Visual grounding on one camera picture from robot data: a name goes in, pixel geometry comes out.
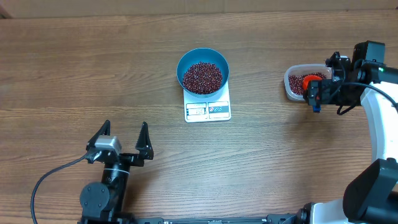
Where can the blue bowl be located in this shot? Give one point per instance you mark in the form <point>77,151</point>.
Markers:
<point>202,55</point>

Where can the white digital kitchen scale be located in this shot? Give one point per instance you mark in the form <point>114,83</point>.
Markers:
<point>199,108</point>

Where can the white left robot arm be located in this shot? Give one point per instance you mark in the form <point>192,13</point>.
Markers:
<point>102,202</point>

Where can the red plastic measuring scoop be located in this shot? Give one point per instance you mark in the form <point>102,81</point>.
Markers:
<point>307,79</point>

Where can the red adzuki beans in container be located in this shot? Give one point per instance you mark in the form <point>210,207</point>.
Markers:
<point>295,82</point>

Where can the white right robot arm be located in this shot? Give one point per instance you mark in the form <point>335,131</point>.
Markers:
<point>363,80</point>

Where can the clear plastic bean container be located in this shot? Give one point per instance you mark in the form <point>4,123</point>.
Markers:
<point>303,69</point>

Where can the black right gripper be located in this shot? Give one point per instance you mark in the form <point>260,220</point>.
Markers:
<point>323,88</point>

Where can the red adzuki beans in bowl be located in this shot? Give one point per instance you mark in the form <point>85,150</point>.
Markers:
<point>203,78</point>

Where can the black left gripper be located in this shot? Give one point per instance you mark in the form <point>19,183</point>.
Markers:
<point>142,144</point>

